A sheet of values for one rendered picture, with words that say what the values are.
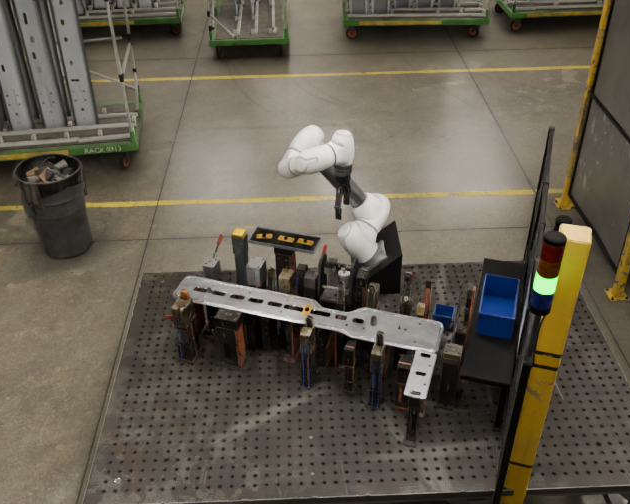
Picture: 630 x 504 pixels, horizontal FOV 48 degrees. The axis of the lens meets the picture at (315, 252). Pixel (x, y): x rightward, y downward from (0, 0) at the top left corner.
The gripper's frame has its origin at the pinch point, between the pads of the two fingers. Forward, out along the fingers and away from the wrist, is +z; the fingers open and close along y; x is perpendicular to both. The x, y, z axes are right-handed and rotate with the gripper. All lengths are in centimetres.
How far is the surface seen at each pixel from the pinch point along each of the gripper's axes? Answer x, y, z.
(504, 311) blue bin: 83, 2, 43
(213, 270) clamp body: -67, 13, 42
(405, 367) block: 44, 48, 48
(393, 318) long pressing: 31, 19, 46
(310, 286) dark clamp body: -14.1, 9.4, 43.6
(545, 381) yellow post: 100, 78, 10
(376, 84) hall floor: -97, -488, 146
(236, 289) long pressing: -51, 20, 46
